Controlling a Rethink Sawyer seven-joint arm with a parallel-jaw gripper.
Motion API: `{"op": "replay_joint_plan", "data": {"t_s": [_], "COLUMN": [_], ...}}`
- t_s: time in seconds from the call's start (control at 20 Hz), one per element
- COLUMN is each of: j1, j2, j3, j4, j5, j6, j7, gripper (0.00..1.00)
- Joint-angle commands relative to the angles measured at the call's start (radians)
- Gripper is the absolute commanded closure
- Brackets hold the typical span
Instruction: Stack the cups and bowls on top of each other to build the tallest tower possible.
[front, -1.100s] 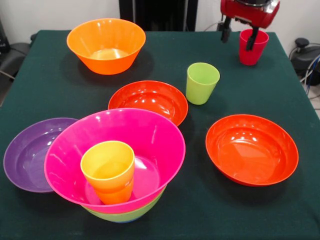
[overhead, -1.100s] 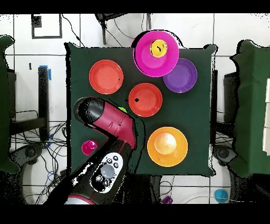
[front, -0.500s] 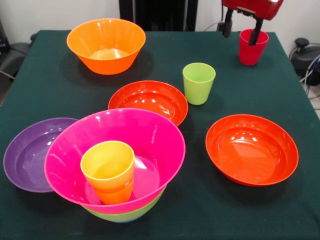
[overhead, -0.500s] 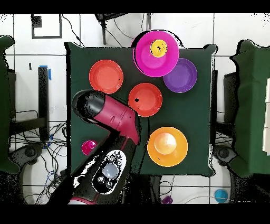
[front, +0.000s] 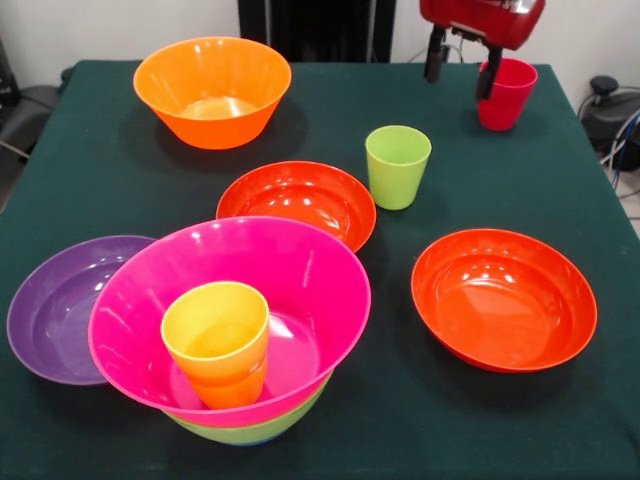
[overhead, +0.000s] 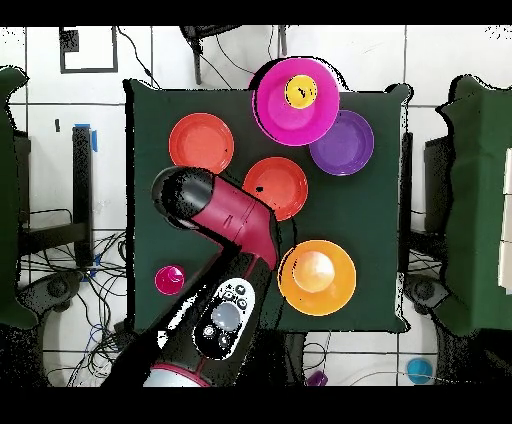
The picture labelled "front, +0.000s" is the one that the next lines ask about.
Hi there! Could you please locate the orange plastic bowl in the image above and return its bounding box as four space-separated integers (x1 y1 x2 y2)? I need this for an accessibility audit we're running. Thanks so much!
132 35 293 151

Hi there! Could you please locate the red plastic cup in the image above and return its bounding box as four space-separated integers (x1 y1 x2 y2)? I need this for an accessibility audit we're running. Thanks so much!
477 57 540 133

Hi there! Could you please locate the pink plastic bowl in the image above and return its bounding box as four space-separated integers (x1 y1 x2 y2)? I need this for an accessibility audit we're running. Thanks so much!
87 216 373 429

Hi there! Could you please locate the yellow plastic cup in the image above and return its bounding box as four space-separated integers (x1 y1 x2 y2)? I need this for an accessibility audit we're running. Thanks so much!
160 280 272 411

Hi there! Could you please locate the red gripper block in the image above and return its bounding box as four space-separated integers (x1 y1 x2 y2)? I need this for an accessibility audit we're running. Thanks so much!
418 0 547 102

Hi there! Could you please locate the red plastic bowl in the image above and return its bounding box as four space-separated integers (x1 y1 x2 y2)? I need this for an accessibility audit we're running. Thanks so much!
410 228 599 374
215 159 378 255

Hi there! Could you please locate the purple plastic bowl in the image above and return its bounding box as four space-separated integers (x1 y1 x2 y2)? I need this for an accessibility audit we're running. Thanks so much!
6 234 159 387

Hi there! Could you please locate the green plastic bowl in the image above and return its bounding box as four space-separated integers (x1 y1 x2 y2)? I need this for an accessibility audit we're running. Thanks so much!
164 372 334 446

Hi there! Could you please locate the green plastic cup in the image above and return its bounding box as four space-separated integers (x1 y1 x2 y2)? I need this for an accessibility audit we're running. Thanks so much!
364 125 434 212

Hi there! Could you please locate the dark green tablecloth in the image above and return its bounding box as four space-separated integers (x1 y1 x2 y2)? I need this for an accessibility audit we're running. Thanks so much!
0 58 640 480

